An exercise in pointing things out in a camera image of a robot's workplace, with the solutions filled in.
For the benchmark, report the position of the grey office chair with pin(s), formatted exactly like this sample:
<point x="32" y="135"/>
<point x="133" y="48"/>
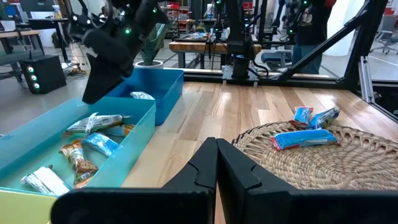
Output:
<point x="385" y="34"/>

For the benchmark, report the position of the round woven straw placemat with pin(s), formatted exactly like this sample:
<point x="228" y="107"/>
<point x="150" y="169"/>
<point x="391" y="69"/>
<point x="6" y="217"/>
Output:
<point x="326" y="168"/>

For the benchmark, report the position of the black computer tower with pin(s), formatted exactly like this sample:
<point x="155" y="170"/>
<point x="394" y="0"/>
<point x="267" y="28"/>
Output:
<point x="42" y="73"/>

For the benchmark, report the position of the white green granola bar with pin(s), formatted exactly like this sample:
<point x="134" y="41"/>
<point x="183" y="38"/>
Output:
<point x="141" y="95"/>

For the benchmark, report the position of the wooden workbench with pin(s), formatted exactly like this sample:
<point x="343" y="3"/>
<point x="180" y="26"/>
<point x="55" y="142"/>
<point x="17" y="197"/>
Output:
<point x="192" y="46"/>

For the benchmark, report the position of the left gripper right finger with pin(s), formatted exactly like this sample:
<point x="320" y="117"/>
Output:
<point x="295" y="208"/>

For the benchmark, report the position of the orange green granola bar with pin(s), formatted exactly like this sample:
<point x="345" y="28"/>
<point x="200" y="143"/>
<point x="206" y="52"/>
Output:
<point x="122" y="129"/>

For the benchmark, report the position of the person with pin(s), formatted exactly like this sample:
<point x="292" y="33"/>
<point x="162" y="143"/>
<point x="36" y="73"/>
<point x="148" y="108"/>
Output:
<point x="311" y="37"/>

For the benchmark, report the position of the snake plant in white pot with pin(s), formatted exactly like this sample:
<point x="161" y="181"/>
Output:
<point x="149" y="64"/>

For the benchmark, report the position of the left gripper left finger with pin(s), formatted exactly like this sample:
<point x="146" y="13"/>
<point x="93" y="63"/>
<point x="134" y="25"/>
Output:
<point x="149" y="208"/>

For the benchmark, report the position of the orange blue granola bar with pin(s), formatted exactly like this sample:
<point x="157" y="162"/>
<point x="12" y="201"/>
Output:
<point x="77" y="159"/>

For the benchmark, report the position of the black right table frame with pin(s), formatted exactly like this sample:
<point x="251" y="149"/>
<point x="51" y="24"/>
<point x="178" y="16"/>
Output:
<point x="323" y="46"/>

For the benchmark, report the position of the blue plastic bin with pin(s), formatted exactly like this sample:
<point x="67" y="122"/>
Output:
<point x="168" y="99"/>

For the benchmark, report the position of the yellow plastic bin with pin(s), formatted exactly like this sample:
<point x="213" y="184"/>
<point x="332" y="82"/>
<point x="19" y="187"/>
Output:
<point x="21" y="208"/>

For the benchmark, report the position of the blue red-ended granola bar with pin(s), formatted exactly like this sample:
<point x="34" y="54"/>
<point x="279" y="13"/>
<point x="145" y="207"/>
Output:
<point x="303" y="139"/>
<point x="302" y="115"/>

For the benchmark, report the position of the teal plastic bin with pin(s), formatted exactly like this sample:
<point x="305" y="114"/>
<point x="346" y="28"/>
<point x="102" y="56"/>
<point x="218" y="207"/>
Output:
<point x="136" y="149"/>

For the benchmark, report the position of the green snack packet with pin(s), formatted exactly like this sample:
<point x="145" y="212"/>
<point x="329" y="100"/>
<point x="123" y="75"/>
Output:
<point x="324" y="117"/>

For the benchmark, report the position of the black office desk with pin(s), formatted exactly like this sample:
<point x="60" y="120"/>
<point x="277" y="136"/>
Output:
<point x="46" y="23"/>

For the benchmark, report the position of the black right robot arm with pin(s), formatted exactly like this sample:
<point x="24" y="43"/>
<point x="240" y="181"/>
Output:
<point x="237" y="31"/>

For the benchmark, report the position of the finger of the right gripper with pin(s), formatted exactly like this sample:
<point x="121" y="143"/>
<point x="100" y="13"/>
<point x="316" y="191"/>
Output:
<point x="110" y="79"/>
<point x="93" y="81"/>

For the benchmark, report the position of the silver frame bracket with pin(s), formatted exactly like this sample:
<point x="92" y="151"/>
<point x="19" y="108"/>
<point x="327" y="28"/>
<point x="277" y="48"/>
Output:
<point x="366" y="81"/>

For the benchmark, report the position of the blue office chair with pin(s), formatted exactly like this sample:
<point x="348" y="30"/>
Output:
<point x="276" y="57"/>

